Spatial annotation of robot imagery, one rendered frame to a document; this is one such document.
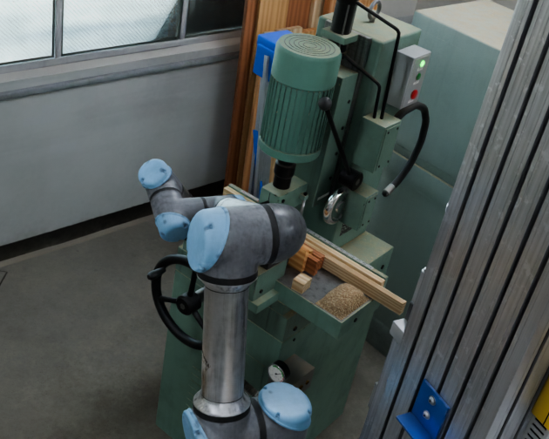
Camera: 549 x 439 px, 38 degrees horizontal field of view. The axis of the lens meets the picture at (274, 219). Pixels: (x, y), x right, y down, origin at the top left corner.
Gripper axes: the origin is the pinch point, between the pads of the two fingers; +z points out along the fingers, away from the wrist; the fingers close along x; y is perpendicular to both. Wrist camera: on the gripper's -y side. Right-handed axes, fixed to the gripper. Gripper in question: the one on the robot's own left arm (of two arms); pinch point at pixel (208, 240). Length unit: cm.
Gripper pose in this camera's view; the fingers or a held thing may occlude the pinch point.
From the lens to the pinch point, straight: 215.4
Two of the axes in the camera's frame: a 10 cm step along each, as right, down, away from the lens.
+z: 2.8, 4.5, 8.5
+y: -4.9, -7.0, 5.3
